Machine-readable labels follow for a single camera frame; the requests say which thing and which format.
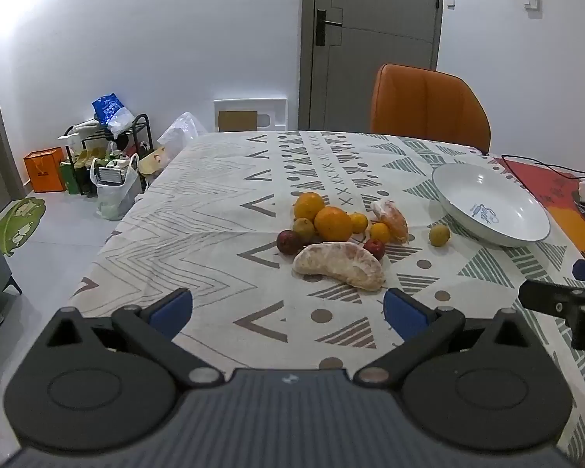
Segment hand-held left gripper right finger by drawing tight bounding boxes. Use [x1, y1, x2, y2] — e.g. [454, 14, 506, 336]
[353, 287, 538, 392]

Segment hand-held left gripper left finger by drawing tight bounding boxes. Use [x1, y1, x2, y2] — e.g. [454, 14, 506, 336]
[41, 287, 226, 392]

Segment red plum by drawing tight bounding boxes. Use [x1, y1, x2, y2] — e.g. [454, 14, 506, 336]
[363, 238, 387, 261]

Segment large peeled pomelo segment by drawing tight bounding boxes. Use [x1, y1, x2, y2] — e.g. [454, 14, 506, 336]
[292, 242, 387, 291]

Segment yellow-green round fruit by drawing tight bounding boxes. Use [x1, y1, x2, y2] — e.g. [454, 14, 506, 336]
[428, 224, 452, 248]

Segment small peeled pomelo segment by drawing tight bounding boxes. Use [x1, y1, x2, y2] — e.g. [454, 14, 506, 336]
[370, 199, 410, 245]

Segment white plate with blue rim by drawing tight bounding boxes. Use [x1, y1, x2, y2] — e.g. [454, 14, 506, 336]
[431, 163, 551, 248]

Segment patterned tablecloth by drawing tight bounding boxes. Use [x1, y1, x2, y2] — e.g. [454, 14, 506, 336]
[68, 129, 585, 465]

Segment red and orange printed mat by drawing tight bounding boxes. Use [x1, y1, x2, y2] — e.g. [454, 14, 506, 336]
[500, 156, 585, 284]

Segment large orange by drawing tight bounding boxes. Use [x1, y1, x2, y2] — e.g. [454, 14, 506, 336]
[314, 206, 354, 243]

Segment white plastic bag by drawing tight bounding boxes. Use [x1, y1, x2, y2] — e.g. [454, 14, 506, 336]
[90, 153, 143, 220]

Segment dark purple plum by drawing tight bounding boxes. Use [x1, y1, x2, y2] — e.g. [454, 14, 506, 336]
[276, 229, 304, 255]

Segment medium orange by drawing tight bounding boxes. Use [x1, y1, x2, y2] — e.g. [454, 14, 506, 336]
[293, 192, 328, 222]

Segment brown paper bag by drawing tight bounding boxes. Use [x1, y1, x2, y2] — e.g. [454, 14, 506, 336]
[138, 146, 169, 179]

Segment green box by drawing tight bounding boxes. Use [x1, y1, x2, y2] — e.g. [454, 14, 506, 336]
[59, 158, 82, 195]

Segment green floor mat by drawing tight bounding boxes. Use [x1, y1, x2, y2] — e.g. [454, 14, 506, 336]
[0, 196, 48, 257]

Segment clear plastic bag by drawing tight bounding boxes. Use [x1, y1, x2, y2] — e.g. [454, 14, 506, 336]
[156, 112, 208, 158]

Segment black shoe rack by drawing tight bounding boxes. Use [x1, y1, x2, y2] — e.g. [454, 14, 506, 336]
[57, 113, 155, 197]

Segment orange box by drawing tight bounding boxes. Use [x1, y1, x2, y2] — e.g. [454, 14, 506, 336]
[23, 147, 67, 194]

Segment brown cardboard piece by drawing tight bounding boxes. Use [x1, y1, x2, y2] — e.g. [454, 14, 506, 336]
[218, 111, 259, 133]

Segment orange chair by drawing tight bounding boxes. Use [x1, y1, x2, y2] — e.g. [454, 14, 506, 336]
[370, 63, 492, 153]

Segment blue plastic bag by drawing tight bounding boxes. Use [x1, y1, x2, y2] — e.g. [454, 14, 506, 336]
[91, 93, 137, 136]

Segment white foam tray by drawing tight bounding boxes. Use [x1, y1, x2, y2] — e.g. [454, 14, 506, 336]
[213, 97, 289, 133]

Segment grey door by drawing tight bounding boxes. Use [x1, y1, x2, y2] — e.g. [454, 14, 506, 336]
[300, 0, 445, 133]

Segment black cable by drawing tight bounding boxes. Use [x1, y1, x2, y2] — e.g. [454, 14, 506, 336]
[487, 154, 585, 181]

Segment black door lock handle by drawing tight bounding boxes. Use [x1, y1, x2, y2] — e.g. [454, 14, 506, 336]
[316, 8, 345, 46]

